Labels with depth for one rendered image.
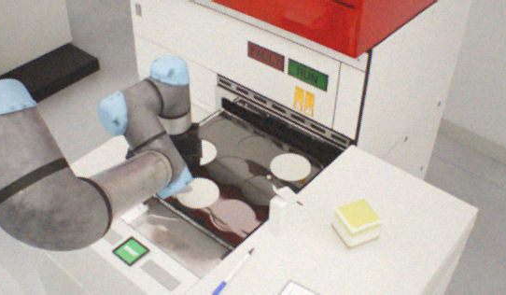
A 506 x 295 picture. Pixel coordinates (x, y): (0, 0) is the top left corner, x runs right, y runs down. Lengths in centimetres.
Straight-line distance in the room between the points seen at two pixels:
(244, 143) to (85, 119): 178
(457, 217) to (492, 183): 166
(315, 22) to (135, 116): 44
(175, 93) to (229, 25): 44
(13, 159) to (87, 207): 11
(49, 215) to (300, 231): 62
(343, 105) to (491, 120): 171
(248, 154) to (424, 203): 46
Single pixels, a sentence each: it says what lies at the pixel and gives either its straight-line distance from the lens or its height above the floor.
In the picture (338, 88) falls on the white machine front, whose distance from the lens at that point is 134.
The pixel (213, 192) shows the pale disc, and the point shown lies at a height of 90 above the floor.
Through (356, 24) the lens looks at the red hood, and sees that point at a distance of 118.
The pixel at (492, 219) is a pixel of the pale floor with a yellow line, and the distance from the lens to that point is 274.
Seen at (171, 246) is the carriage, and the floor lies 88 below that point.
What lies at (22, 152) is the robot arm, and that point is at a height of 142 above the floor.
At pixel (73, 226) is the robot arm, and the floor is 133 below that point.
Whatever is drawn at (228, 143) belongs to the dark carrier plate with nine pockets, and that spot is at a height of 90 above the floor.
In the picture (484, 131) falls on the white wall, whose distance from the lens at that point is 304.
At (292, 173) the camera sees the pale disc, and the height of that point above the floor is 90.
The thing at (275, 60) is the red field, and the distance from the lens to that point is 142.
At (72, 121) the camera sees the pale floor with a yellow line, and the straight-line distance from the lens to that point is 315.
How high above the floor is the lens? 184
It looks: 40 degrees down
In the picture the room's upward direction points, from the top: 2 degrees clockwise
